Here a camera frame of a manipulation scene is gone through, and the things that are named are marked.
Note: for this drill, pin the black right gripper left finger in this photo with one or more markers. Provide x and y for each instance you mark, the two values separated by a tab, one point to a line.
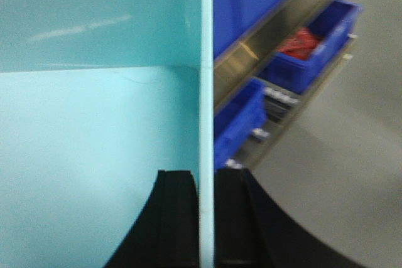
166	232

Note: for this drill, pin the light blue plastic bin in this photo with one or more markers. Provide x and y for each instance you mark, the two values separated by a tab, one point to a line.
97	96

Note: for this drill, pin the red snack bag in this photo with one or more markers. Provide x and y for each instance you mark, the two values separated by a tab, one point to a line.
301	44

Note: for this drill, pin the dark blue bin lower right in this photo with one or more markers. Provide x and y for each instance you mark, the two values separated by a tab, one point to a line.
236	121

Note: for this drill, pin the stainless steel shelf rail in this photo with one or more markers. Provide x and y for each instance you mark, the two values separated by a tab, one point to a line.
246	56

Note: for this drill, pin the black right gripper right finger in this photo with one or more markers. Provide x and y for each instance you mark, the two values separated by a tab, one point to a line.
244	238

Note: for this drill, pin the dark blue bin lower centre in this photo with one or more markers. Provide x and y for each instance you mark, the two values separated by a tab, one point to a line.
327	34

